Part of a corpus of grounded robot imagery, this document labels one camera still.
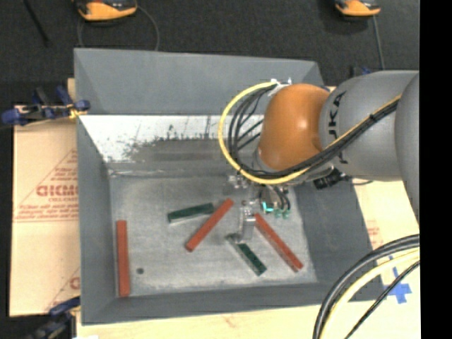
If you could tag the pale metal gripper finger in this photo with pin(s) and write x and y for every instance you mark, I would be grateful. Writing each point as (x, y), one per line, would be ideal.
(250, 229)
(243, 226)

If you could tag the dark green flat block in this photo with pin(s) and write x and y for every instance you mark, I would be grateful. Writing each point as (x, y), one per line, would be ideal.
(190, 212)
(251, 258)

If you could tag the red-brown flat block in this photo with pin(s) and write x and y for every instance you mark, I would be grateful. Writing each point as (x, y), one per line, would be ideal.
(209, 224)
(123, 260)
(279, 244)

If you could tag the grey metal bin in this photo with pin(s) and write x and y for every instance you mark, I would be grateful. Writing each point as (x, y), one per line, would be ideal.
(169, 83)

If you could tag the brown cardboard board red print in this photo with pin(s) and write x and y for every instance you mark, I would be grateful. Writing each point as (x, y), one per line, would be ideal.
(44, 175)

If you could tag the black cylinder on white bracket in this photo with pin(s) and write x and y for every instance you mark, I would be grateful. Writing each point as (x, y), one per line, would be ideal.
(326, 181)

